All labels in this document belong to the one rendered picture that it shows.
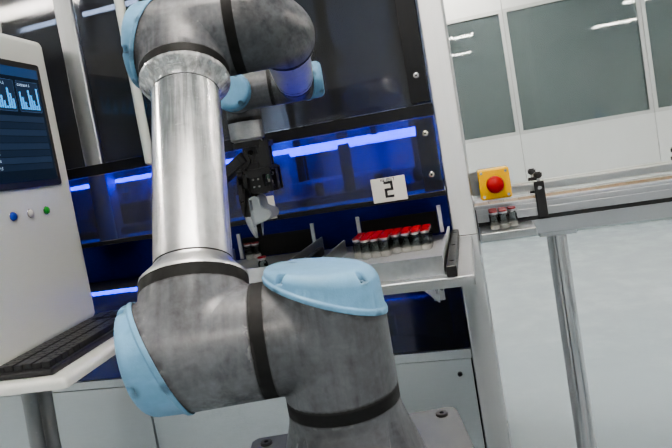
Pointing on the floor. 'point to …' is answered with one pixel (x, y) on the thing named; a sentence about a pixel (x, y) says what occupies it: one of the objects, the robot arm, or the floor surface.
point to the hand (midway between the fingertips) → (255, 231)
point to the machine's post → (458, 188)
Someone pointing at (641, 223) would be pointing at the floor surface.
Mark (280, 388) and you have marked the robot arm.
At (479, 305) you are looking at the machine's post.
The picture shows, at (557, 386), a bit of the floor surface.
